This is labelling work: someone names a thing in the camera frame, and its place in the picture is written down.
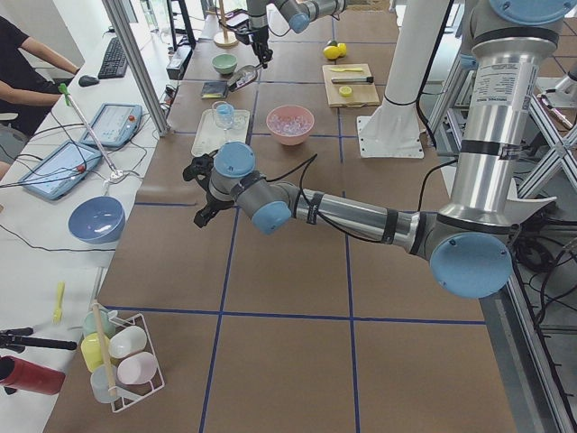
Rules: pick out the grey folded cloth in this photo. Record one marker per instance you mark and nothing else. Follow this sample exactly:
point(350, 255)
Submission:
point(214, 90)

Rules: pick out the white cup in rack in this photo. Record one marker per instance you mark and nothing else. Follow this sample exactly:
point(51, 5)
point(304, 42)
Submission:
point(129, 341)

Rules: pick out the teach pendant near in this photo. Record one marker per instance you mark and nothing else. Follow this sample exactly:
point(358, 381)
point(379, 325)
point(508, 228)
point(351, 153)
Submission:
point(57, 174)

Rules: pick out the wooden cutting board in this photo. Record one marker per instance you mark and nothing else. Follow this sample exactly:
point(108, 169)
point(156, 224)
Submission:
point(363, 95)

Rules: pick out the teach pendant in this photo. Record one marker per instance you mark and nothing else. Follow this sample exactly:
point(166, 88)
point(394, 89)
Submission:
point(57, 174)
point(115, 124)

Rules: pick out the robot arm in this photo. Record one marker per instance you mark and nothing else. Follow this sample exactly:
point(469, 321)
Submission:
point(464, 241)
point(298, 15)

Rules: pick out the yellow plastic knife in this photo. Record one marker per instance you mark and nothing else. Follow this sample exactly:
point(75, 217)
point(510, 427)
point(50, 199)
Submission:
point(342, 70)

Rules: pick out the steel ice scoop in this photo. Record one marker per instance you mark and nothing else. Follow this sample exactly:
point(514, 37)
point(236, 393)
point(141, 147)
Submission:
point(243, 77)

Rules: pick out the clear wine glass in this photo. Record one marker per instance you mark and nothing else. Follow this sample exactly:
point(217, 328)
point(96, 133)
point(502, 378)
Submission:
point(224, 132)

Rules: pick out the teach pendant far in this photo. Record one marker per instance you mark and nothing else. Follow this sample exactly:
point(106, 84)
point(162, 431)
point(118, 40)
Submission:
point(115, 124)

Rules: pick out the yellow cup in rack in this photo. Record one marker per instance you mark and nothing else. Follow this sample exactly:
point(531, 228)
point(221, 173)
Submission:
point(91, 351)

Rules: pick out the wooden round stand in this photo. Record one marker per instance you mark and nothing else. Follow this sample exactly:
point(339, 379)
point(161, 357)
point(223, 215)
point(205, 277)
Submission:
point(224, 38)

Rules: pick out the yellow lemon upper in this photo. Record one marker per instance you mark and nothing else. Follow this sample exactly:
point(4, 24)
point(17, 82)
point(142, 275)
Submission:
point(342, 49)

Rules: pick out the blue bowl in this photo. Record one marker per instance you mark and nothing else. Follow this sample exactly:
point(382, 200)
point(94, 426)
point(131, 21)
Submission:
point(99, 220)

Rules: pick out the yellow lemon lower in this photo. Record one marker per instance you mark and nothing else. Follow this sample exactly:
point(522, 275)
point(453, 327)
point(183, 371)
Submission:
point(332, 52)

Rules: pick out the person at desk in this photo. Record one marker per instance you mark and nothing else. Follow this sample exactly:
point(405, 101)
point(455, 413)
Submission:
point(24, 91)

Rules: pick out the black computer mouse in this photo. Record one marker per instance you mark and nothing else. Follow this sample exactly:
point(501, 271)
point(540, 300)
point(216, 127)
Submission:
point(88, 81)

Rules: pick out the cream bear tray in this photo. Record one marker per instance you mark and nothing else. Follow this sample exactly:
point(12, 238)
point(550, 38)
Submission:
point(211, 137)

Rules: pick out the yellow plastic fork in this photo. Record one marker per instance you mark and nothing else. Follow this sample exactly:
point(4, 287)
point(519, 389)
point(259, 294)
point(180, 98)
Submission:
point(57, 312)

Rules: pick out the yellow lemon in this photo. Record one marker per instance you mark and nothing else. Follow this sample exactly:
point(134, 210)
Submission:
point(342, 49)
point(332, 52)

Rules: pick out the lemon half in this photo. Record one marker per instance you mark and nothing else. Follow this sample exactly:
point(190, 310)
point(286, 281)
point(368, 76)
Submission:
point(345, 91)

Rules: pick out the pink bowl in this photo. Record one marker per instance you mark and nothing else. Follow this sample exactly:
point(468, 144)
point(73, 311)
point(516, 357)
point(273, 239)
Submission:
point(291, 110)

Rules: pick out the white wire cup rack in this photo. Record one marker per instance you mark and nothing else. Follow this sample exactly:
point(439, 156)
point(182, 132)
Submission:
point(104, 383)

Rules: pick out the pink cup in rack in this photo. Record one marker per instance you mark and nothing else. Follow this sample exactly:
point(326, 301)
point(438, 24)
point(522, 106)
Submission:
point(137, 369)

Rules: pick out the green bowl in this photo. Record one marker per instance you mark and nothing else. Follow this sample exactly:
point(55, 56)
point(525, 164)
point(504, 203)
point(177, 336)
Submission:
point(224, 64)

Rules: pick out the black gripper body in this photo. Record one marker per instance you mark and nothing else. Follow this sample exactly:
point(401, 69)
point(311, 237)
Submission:
point(258, 37)
point(211, 203)

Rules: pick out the red bottle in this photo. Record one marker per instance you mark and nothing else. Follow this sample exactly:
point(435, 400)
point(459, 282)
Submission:
point(20, 374)

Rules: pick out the white chair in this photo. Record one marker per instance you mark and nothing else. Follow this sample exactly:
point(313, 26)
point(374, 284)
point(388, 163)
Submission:
point(518, 210)

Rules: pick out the black keyboard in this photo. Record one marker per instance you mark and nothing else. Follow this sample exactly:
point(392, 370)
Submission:
point(115, 62)

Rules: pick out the clear ice cubes pile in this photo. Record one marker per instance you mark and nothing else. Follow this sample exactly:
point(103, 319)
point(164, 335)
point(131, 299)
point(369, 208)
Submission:
point(289, 125)

